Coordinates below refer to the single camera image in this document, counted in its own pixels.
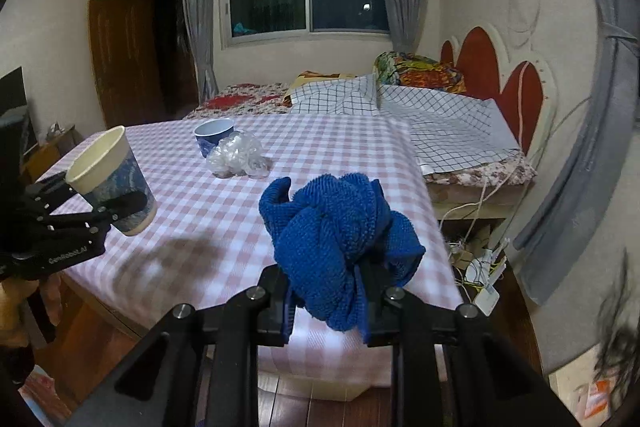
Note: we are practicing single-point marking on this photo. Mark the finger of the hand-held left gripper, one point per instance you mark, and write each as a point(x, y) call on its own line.
point(52, 192)
point(125, 204)

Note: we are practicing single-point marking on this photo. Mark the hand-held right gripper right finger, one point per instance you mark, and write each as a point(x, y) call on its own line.
point(372, 317)

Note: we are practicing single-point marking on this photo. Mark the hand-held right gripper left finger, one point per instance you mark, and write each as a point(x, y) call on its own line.
point(277, 309)

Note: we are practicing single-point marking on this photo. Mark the blue patterned paper cup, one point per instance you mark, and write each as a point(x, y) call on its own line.
point(115, 182)

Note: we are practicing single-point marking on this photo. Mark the blue towel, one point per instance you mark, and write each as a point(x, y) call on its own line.
point(340, 247)

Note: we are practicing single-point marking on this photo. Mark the person's left hand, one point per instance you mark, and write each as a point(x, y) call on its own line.
point(7, 307)

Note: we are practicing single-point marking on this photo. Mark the wooden side cabinet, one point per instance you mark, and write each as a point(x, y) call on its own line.
point(55, 152)

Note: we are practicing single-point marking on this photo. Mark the pink checkered tablecloth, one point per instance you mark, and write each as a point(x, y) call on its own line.
point(210, 207)

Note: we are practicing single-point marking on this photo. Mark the blue and white bowl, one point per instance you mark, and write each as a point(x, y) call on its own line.
point(212, 139)

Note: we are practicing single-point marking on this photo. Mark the black television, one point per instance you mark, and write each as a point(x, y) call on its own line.
point(11, 89)

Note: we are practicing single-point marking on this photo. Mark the white router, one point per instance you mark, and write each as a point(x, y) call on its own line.
point(487, 301)

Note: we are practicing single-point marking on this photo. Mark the white power strip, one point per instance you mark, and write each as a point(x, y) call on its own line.
point(480, 259)

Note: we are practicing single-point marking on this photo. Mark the clear crumpled plastic wrap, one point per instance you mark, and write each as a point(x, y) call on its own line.
point(237, 154)

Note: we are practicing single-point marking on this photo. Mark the brown wooden door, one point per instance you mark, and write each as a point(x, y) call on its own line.
point(125, 62)

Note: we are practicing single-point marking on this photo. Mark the white grid blanket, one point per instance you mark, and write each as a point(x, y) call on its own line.
point(440, 127)

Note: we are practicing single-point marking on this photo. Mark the beige paper bag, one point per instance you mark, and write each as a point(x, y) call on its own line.
point(585, 392)

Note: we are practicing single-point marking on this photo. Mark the yellow blanket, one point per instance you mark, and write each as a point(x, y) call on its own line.
point(315, 79)

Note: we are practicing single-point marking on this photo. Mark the dark wiry object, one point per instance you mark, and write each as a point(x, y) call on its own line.
point(620, 337)

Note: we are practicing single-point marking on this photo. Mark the colourful floral pillow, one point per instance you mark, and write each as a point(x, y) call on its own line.
point(420, 72)

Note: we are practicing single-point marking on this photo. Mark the red and white headboard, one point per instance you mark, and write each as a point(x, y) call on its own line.
point(480, 62)

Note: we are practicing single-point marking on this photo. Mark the white bed frame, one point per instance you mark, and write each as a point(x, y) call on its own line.
point(480, 202)

